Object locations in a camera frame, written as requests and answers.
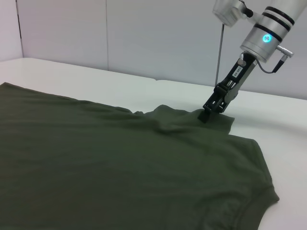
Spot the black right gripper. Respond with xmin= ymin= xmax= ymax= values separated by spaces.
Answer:
xmin=198 ymin=51 xmax=256 ymax=123

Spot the right arm connector cable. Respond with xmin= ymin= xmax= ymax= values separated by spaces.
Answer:
xmin=255 ymin=45 xmax=295 ymax=74

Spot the dark green t-shirt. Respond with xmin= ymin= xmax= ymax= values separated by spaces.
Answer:
xmin=0 ymin=82 xmax=281 ymax=230

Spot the silver right gripper knob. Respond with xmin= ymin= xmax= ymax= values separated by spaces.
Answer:
xmin=237 ymin=54 xmax=248 ymax=67

